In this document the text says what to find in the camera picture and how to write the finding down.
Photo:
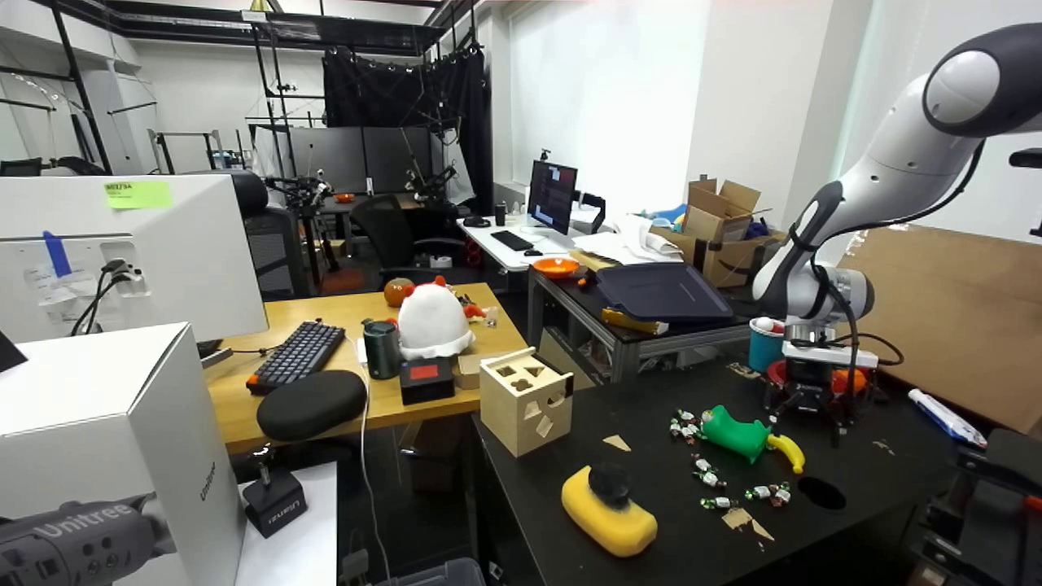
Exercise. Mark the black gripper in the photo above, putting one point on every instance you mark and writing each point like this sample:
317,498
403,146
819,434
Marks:
807,393

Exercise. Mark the cardboard box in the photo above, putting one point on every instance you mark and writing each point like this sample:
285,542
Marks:
721,236

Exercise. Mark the green plush toy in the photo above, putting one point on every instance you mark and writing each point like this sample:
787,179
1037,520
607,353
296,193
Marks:
745,439

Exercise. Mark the red bowl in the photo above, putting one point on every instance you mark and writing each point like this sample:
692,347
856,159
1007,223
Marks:
843,384

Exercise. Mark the black cushion pad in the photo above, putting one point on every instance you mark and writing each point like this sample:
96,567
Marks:
311,404

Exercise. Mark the blue cup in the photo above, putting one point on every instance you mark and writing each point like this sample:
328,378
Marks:
766,343

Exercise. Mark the white box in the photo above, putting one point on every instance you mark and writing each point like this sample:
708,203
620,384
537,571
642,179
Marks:
126,415

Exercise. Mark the computer monitor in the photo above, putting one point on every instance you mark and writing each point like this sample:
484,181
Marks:
114,253

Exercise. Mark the black keyboard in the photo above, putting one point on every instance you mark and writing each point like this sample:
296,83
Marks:
307,350

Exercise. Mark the yellow banana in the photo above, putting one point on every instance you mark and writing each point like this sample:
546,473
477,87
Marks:
788,451

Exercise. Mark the wooden desk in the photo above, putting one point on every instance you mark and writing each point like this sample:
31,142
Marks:
237,410

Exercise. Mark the yellow sponge block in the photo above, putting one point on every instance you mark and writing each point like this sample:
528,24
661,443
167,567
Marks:
620,533

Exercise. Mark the black office chair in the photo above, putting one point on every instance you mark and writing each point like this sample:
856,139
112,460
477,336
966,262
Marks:
399,253

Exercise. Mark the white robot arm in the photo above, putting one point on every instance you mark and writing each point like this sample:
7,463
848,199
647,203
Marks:
921,160

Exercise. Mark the blue storage bin lid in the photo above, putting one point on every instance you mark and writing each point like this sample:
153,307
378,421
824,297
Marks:
661,292

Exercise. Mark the orange bowl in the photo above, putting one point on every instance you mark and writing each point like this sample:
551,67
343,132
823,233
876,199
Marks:
560,269

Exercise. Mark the wooden shape sorter box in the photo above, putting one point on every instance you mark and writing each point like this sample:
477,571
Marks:
523,402

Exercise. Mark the white hard hat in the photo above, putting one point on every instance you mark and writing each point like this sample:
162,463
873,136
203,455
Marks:
431,324

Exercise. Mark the wooden triangle piece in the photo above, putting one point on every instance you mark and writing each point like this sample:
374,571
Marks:
616,443

